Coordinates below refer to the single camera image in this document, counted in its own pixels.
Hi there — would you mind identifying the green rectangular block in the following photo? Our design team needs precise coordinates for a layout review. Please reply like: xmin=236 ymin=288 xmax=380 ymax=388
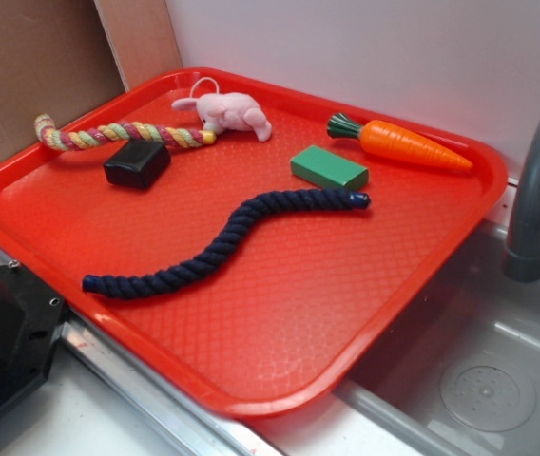
xmin=290 ymin=146 xmax=369 ymax=191

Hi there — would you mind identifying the black rectangular block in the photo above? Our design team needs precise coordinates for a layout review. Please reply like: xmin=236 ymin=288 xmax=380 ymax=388
xmin=103 ymin=140 xmax=171 ymax=190

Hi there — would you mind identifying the red plastic tray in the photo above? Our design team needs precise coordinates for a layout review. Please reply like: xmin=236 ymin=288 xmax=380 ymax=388
xmin=0 ymin=68 xmax=508 ymax=418

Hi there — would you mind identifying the pink plush toy animal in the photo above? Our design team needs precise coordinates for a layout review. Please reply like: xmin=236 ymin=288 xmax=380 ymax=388
xmin=171 ymin=77 xmax=273 ymax=143

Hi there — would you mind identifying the orange plastic toy carrot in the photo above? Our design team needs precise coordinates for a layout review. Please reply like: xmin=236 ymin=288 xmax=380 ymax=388
xmin=326 ymin=113 xmax=473 ymax=171

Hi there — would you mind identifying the grey toy sink basin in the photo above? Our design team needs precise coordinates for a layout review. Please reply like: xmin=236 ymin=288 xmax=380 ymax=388
xmin=250 ymin=178 xmax=540 ymax=456

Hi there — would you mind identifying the brown cardboard panel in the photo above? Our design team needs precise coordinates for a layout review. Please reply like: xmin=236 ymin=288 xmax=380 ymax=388
xmin=0 ymin=1 xmax=182 ymax=162

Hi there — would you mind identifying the dark blue twisted rope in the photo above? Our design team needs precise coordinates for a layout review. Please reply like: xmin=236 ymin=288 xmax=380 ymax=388
xmin=82 ymin=187 xmax=373 ymax=301

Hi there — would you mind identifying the multicolour twisted rope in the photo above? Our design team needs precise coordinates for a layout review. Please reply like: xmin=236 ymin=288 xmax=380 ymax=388
xmin=33 ymin=113 xmax=218 ymax=153

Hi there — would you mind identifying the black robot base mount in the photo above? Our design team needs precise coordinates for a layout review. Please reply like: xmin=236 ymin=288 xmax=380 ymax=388
xmin=0 ymin=265 xmax=67 ymax=415

